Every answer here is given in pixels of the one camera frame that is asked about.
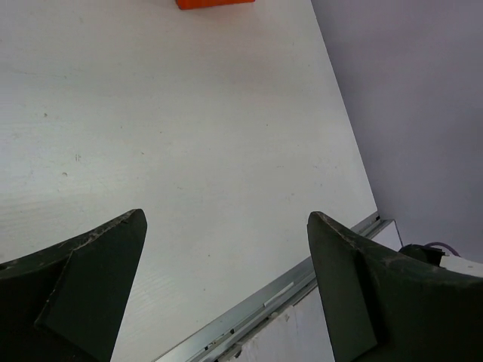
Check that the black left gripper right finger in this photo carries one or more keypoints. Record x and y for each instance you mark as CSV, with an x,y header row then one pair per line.
x,y
383,305

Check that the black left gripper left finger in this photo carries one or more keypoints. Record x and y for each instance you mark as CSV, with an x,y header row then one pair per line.
x,y
66,302

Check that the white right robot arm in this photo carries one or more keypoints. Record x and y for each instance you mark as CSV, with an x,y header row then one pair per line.
x,y
443,256

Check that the orange paper bag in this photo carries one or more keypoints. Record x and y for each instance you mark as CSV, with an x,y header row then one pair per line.
x,y
199,4

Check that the white front cover board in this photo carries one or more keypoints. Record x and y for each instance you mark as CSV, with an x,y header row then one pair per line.
x,y
299,333

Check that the aluminium front table rail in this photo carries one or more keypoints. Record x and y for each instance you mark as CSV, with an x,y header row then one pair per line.
x,y
215,340

